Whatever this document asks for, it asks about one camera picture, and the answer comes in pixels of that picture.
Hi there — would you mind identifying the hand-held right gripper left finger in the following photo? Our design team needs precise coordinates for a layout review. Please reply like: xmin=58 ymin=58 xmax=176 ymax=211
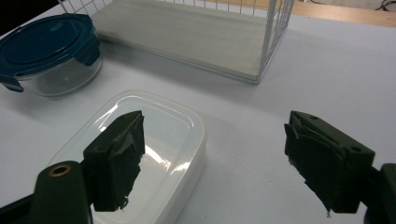
xmin=82 ymin=109 xmax=147 ymax=213

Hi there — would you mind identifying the white wire rack shelf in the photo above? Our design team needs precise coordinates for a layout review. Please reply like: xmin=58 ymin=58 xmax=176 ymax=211
xmin=58 ymin=0 xmax=296 ymax=85

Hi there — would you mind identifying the wooden table board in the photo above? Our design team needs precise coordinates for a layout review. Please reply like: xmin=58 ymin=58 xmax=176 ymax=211
xmin=199 ymin=0 xmax=396 ymax=29

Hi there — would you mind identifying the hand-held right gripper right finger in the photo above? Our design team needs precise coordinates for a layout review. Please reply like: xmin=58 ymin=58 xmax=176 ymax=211
xmin=283 ymin=110 xmax=376 ymax=217

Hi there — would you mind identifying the black floor cable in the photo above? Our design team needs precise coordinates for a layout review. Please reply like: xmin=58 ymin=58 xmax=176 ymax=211
xmin=374 ymin=0 xmax=396 ymax=12

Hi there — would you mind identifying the round glass container blue lid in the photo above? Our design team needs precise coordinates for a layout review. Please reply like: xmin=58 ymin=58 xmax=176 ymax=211
xmin=0 ymin=12 xmax=104 ymax=98

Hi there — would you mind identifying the white rectangular plastic container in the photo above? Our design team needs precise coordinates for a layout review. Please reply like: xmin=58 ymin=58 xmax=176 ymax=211
xmin=46 ymin=90 xmax=208 ymax=224

